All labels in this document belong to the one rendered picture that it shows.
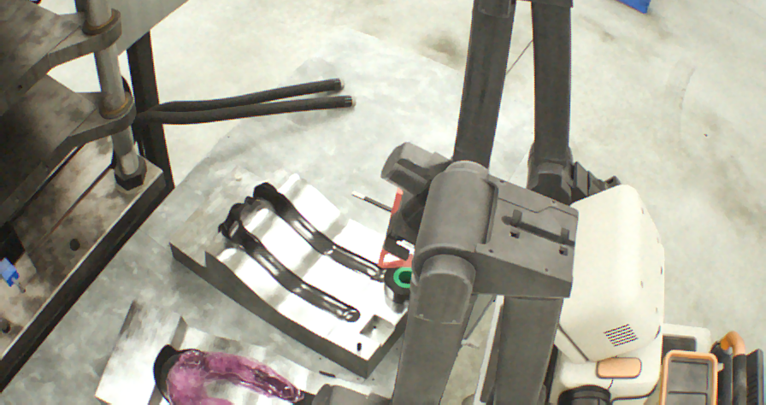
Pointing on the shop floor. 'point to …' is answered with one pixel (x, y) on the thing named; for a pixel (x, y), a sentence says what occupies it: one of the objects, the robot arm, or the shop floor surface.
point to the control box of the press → (143, 44)
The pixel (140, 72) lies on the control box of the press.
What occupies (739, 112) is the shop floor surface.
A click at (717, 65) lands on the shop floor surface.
